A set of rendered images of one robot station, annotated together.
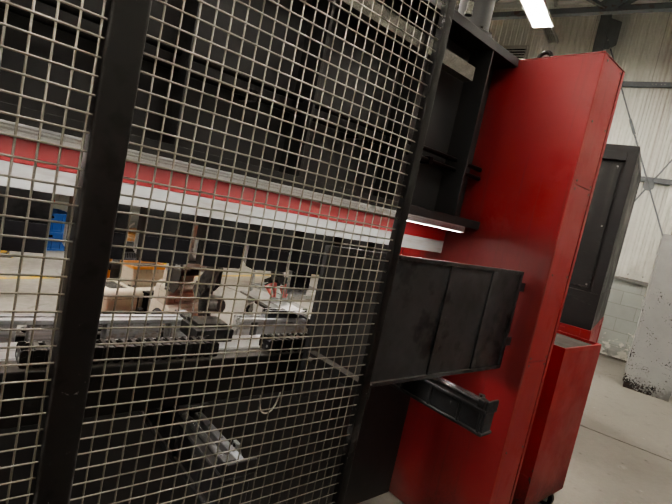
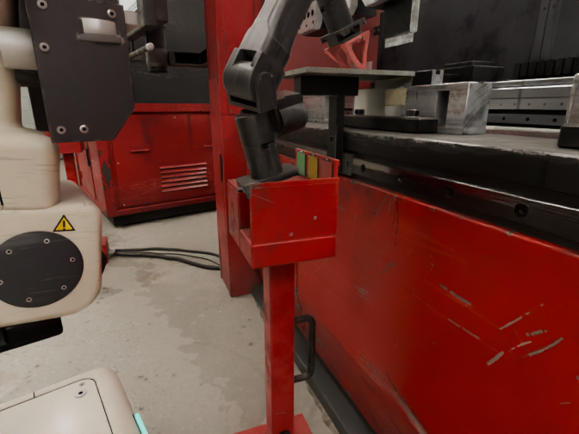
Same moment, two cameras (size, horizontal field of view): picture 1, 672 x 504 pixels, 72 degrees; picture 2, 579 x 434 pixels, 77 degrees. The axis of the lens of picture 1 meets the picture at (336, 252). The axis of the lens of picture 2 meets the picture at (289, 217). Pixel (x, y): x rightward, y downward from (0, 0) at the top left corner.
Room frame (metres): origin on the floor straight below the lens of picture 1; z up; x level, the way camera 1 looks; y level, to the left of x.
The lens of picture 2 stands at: (1.79, 1.09, 0.93)
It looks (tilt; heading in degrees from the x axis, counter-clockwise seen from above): 17 degrees down; 290
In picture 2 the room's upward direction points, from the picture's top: straight up
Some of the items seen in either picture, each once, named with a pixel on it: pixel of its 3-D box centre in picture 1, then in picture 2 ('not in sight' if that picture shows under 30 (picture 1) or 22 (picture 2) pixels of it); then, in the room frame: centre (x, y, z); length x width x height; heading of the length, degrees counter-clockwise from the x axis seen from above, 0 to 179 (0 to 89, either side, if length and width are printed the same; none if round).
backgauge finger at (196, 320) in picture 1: (196, 320); not in sight; (1.42, 0.38, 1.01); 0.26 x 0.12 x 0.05; 42
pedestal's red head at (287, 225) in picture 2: not in sight; (277, 201); (2.04, 0.46, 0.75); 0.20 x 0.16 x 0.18; 130
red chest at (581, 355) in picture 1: (517, 413); not in sight; (2.61, -1.22, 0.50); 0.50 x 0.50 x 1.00; 42
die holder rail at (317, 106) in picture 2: not in sight; (301, 108); (2.23, -0.29, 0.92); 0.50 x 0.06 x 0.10; 132
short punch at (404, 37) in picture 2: (298, 282); (400, 22); (1.86, 0.12, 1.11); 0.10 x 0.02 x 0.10; 132
